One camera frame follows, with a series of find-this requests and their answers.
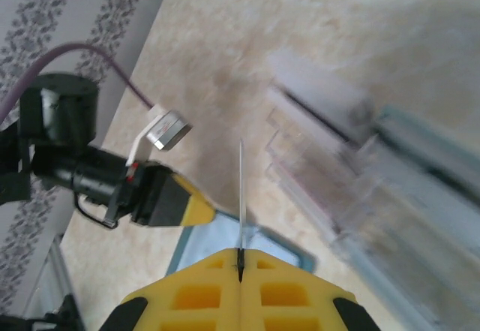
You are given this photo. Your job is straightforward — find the thin black gripper wire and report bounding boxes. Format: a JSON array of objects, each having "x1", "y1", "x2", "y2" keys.
[{"x1": 72, "y1": 191, "x2": 118, "y2": 231}]

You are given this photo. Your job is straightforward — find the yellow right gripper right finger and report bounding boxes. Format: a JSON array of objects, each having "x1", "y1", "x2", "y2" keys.
[{"x1": 240, "y1": 248, "x2": 380, "y2": 331}]

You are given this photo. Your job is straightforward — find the clear acrylic card stand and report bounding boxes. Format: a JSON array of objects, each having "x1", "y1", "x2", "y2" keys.
[{"x1": 262, "y1": 77, "x2": 480, "y2": 331}]

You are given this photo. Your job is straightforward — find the white plastic credit card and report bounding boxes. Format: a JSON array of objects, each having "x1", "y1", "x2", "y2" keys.
[{"x1": 237, "y1": 138, "x2": 248, "y2": 268}]

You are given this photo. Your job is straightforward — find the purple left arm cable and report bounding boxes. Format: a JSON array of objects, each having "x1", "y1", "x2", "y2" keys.
[{"x1": 0, "y1": 43, "x2": 155, "y2": 129}]

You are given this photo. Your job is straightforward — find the blue leather card holder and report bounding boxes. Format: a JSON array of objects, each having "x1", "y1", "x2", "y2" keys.
[{"x1": 166, "y1": 210, "x2": 318, "y2": 276}]

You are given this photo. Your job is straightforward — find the aluminium front frame beam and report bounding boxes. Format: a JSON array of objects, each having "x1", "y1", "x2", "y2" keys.
[{"x1": 21, "y1": 232, "x2": 77, "y2": 331}]

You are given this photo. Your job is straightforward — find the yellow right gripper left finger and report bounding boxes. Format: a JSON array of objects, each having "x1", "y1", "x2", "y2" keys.
[{"x1": 97, "y1": 248, "x2": 242, "y2": 331}]

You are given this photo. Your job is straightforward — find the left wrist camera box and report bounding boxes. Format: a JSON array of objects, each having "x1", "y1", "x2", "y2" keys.
[{"x1": 125, "y1": 104, "x2": 194, "y2": 167}]

